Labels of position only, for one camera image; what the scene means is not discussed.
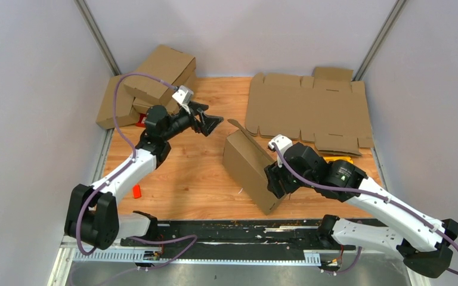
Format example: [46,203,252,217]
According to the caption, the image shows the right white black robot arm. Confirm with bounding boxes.
[264,135,458,278]

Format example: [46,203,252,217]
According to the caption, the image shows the flat-lying folded cardboard box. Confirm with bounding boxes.
[95,76,140,129]

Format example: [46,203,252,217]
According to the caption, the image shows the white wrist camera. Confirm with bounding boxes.
[268,134,293,155]
[172,85,194,114]

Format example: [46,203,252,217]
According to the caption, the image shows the right aluminium corner post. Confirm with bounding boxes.
[353,0,408,81]

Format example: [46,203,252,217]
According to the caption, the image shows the yellow plastic triangle piece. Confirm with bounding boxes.
[323,156,354,163]

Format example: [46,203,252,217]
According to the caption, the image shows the red plastic tray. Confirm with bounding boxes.
[135,114,146,128]

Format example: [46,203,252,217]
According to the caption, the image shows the white slotted cable duct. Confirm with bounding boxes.
[73,249,322,266]

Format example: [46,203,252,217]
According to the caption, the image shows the aluminium corner post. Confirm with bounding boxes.
[353,0,408,81]
[74,0,121,76]

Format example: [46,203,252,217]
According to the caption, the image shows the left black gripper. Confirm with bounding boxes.
[163,101,224,142]

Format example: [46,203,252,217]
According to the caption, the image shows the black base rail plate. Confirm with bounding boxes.
[118,219,388,262]

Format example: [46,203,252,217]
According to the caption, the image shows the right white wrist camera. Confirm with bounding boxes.
[268,134,293,155]

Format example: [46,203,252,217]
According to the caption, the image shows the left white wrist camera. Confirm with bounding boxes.
[172,85,194,114]

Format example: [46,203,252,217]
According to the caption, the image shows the left aluminium corner post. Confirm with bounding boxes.
[74,0,121,76]

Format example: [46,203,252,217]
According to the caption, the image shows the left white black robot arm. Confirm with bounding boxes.
[64,101,224,255]

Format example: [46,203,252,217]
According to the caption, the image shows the flat cardboard sheet stack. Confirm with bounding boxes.
[245,67,375,156]

